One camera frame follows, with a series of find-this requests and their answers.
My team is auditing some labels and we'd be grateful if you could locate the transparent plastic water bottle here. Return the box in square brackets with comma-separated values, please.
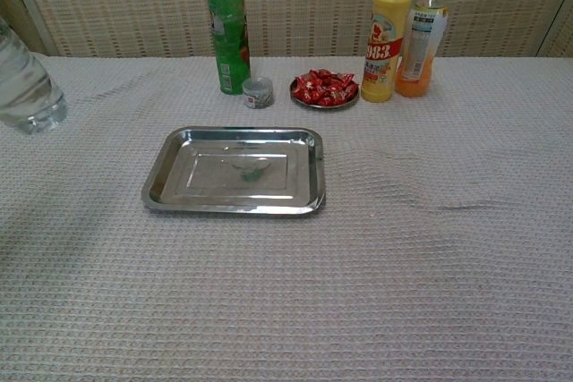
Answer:
[0, 14, 70, 135]

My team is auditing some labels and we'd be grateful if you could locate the rectangular metal tray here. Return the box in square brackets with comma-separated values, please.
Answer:
[141, 125, 327, 216]

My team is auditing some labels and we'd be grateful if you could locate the yellow detergent bottle green cap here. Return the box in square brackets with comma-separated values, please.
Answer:
[360, 0, 413, 104]

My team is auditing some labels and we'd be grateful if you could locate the orange drink bottle black cap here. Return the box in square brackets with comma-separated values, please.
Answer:
[394, 0, 450, 98]

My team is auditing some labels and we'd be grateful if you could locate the round metal dish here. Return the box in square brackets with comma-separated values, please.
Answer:
[288, 78, 361, 110]

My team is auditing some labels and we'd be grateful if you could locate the small clear round container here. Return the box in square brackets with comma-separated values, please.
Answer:
[242, 77, 275, 111]

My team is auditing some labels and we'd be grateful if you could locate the bowl of red candies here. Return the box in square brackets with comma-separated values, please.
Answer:
[292, 69, 360, 107]

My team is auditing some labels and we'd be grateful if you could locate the white woven tablecloth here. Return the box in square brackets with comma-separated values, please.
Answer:
[0, 54, 573, 382]

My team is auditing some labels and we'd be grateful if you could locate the green chips can red lid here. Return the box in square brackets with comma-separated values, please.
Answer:
[206, 0, 252, 97]

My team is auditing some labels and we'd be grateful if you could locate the woven folding screen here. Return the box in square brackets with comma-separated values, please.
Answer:
[0, 0, 573, 59]

